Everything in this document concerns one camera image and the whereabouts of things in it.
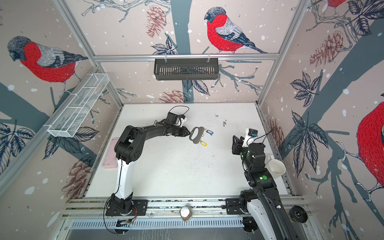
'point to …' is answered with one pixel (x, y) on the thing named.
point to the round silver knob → (185, 213)
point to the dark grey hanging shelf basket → (188, 69)
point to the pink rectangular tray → (110, 160)
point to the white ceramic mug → (276, 167)
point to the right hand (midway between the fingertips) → (235, 138)
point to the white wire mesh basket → (69, 118)
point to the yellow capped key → (203, 143)
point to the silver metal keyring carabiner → (196, 134)
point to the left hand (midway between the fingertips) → (188, 132)
